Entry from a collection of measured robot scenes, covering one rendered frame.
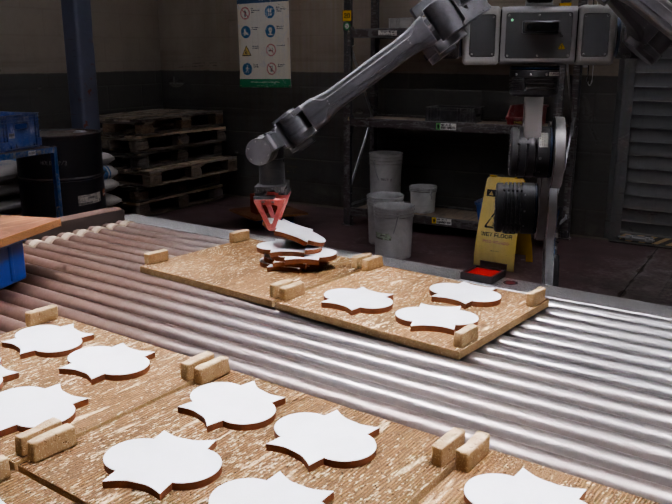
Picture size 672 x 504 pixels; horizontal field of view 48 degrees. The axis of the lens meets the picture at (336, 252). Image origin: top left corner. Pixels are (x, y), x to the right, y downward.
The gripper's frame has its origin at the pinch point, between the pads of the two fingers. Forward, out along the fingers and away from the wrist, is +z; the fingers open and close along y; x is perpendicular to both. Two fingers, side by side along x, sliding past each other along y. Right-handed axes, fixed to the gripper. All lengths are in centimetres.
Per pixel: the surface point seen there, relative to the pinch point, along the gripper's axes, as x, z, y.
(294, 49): 64, -44, 559
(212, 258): 15.6, 9.4, 4.4
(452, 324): -37, 9, -41
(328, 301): -14.6, 8.8, -29.6
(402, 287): -28.7, 10.2, -15.8
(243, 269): 6.5, 9.6, -4.5
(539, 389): -49, 13, -59
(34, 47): 284, -49, 498
